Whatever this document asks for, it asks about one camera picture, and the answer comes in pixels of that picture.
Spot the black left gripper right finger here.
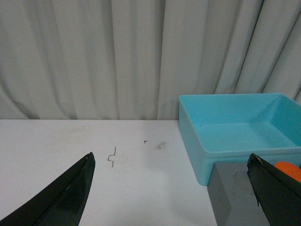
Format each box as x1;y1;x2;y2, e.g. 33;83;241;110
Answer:
247;153;301;226

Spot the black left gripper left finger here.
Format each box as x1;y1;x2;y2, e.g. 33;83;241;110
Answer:
0;153;95;226

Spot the gray cube with round hole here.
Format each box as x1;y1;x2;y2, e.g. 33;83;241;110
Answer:
207;162;269;226

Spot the light blue plastic box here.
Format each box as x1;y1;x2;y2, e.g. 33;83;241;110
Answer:
179;93;301;186

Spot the orange cylinder with white numbers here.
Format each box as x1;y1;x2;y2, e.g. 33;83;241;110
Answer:
275;161;301;182

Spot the white pleated curtain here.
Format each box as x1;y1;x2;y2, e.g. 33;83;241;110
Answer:
0;0;301;120

